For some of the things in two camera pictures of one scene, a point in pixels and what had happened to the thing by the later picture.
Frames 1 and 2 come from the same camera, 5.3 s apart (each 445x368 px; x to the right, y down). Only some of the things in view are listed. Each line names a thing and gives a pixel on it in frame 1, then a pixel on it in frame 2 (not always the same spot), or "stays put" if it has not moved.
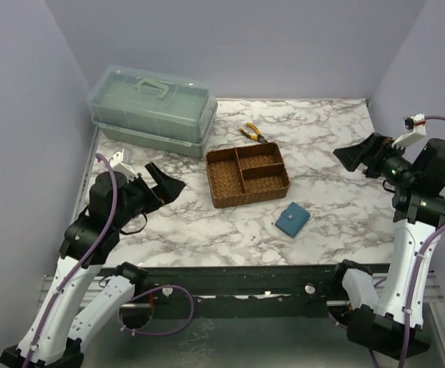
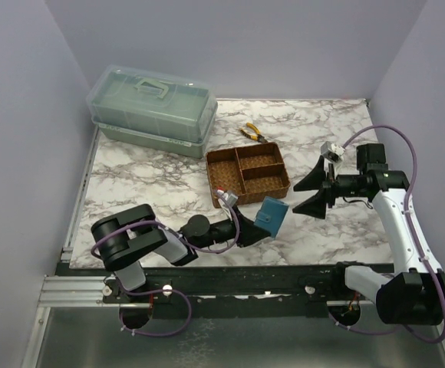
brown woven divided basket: x=246 y=174 stays put
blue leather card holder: x=292 y=220 -> x=271 y=215
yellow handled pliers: x=259 y=138 stays put
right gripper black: x=373 y=154 -> x=328 y=190
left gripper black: x=148 y=192 -> x=240 y=230
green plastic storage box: x=152 y=111 stays put
